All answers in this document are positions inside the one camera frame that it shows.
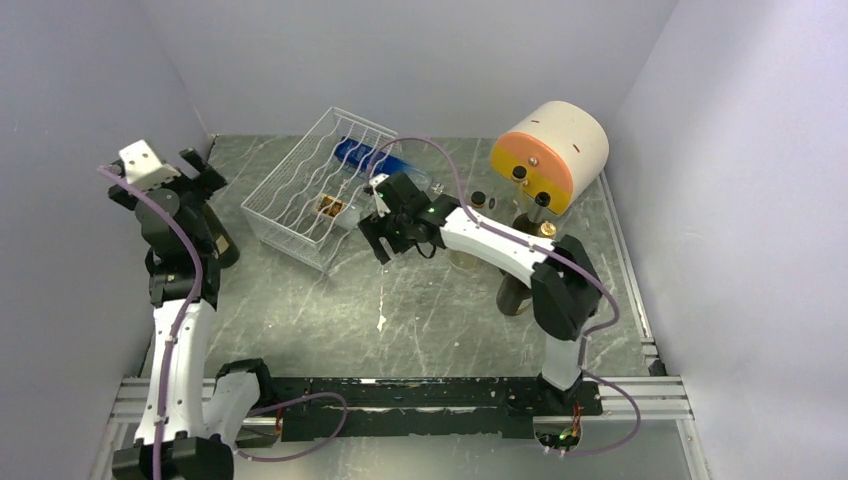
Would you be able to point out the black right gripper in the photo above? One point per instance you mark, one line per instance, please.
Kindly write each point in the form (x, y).
(374, 227)

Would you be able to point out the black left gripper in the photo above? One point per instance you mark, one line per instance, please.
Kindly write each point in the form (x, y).
(205, 184)

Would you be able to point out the dark green bottle black neck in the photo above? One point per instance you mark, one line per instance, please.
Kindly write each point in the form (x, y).
(228, 251)

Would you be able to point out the brown bottle gold foil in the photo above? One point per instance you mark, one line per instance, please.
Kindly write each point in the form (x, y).
(513, 296)

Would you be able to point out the clear bottle white gold label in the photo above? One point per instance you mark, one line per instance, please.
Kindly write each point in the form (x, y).
(519, 178)

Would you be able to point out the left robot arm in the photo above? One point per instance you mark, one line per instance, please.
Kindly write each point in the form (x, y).
(180, 435)

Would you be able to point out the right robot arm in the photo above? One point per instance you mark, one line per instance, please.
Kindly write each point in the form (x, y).
(565, 294)

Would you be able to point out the blue clear bottle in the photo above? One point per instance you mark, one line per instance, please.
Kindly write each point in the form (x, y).
(360, 156)

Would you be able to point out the cream orange yellow cylinder box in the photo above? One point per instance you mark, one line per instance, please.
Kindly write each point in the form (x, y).
(562, 148)

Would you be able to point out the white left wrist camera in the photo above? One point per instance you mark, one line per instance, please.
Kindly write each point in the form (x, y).
(143, 168)

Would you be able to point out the white wire wine rack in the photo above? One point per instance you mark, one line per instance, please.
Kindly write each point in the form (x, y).
(280, 210)

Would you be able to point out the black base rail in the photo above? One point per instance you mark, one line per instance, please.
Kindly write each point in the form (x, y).
(356, 407)

